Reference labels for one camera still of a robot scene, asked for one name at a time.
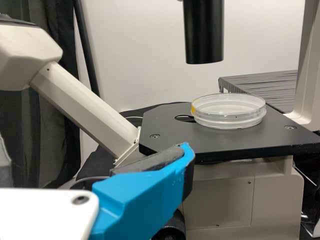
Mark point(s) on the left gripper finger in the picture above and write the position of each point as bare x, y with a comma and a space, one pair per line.
145, 190

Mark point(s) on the petri dish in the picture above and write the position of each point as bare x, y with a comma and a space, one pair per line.
225, 111

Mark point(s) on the cream microscope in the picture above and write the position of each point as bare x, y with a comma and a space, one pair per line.
225, 145

